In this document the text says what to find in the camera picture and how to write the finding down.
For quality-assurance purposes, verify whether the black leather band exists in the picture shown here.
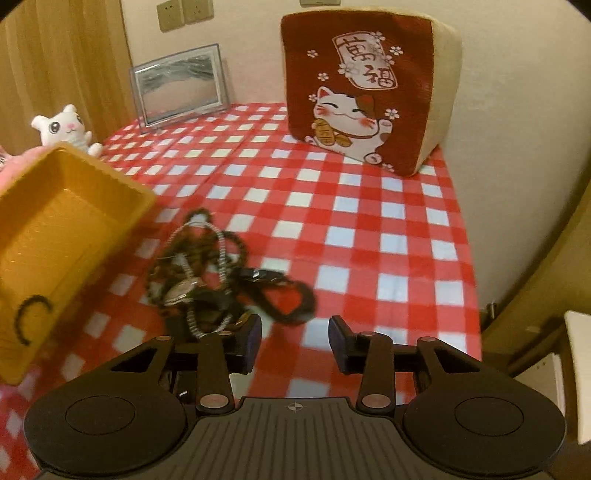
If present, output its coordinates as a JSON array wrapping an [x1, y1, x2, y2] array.
[[230, 268, 317, 325]]

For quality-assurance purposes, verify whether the dark wooden bead necklace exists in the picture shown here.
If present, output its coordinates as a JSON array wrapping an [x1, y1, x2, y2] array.
[[146, 208, 250, 333]]

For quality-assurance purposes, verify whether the black watch strap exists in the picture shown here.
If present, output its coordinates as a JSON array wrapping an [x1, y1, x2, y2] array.
[[13, 294, 54, 347]]

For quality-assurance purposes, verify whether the yellow plastic tray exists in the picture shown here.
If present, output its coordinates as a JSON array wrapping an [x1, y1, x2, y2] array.
[[1, 143, 155, 385]]

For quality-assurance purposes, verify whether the red white checkered tablecloth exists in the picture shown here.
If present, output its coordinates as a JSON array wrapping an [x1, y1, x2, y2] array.
[[1, 104, 481, 479]]

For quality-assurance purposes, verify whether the red lucky cat cushion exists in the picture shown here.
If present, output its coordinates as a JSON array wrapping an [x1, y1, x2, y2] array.
[[280, 8, 463, 177]]

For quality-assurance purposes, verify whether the white bunny plush toy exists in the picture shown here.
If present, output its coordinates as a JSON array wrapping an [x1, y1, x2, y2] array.
[[31, 104, 103, 158]]

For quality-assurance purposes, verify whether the pink starfish plush toy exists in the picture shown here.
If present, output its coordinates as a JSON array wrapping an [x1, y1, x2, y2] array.
[[0, 146, 46, 194]]

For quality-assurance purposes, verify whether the wooden headboard panel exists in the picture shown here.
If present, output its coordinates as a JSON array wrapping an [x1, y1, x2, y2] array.
[[1, 1, 135, 153]]

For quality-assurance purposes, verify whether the silver sand art frame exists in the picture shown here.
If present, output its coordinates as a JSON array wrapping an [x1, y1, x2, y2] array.
[[130, 43, 229, 133]]

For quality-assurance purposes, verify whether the double wall power socket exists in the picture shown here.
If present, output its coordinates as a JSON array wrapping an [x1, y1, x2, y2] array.
[[156, 0, 214, 32]]

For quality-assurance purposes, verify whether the single wall socket plate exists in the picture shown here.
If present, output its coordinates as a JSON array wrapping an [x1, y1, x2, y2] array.
[[300, 0, 341, 8]]

